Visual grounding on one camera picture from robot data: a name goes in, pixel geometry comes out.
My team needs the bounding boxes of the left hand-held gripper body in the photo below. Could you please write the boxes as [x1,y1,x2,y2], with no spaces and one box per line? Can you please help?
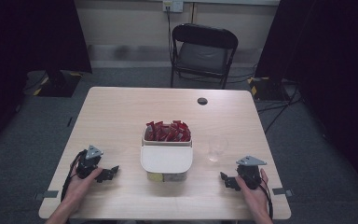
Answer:
[76,144,104,180]

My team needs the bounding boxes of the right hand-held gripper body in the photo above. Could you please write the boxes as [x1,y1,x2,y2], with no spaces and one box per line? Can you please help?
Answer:
[235,155,268,191]

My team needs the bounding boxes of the white lidded container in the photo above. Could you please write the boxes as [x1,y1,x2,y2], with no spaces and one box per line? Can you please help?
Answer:
[139,122,195,183]

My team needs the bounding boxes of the bunch of red stick packets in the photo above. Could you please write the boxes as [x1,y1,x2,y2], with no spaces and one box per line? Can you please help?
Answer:
[144,119,192,143]

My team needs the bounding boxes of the person's right hand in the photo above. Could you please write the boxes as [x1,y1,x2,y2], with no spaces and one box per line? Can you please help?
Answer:
[235,168,273,218]

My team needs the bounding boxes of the person's left hand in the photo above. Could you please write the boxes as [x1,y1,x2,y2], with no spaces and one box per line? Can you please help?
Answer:
[61,161,104,215]

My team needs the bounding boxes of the clear drinking glass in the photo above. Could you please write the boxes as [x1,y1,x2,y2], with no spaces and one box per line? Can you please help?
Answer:
[207,134,229,163]

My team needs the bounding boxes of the grey tape strip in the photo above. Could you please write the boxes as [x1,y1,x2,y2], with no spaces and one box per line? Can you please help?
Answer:
[271,187,295,198]
[34,189,60,201]

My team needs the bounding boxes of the black stand base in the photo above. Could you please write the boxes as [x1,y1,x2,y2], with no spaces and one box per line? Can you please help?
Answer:
[247,76,294,103]
[36,70,84,98]

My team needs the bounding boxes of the black folding chair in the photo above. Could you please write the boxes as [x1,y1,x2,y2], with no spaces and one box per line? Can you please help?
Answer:
[170,22,240,91]

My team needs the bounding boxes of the dark curtain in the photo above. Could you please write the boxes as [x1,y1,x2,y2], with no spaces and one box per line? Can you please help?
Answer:
[254,0,358,191]
[0,0,93,157]

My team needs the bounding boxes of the left hand-held gripper cable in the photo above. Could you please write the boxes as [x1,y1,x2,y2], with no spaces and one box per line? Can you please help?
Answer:
[60,149,89,203]

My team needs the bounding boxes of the hand-held gripper cable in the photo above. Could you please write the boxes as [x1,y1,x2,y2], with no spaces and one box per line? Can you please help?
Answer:
[60,149,89,203]
[258,179,275,220]

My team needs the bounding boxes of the right hand-held gripper cable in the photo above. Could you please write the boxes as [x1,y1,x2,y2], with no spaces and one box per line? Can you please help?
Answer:
[258,179,275,220]

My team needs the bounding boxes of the black floor cables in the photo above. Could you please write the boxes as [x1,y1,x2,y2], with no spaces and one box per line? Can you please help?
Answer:
[255,86,304,135]

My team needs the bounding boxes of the black power cable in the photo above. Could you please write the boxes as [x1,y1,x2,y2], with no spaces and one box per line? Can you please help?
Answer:
[166,7,174,64]

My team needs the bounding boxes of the white wall socket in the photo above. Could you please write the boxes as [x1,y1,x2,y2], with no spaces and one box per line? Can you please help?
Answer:
[162,0,185,14]

